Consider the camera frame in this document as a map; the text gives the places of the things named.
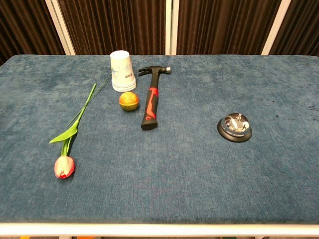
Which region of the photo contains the silver call bell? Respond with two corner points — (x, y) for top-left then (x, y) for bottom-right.
(216, 112), (253, 143)

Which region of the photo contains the black red claw hammer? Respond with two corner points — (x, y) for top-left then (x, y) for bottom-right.
(138, 65), (172, 131)

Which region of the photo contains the orange yellow ball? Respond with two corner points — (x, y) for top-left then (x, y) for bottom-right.
(119, 91), (140, 112)

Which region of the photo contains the blue fabric table cloth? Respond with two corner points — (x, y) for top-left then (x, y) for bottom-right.
(0, 54), (319, 225)

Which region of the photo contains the stack of white paper cups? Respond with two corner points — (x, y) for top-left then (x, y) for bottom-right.
(110, 50), (137, 93)

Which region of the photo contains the dark brown pleated curtain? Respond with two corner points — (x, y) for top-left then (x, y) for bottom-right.
(0, 0), (319, 66)

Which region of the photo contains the artificial pink tulip green stem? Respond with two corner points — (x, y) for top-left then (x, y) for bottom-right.
(48, 76), (111, 179)

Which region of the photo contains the white partition frame post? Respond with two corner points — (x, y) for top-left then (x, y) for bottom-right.
(261, 0), (292, 56)
(165, 0), (180, 56)
(45, 0), (76, 56)

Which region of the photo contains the white table frame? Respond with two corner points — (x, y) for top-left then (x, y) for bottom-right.
(0, 222), (319, 239)

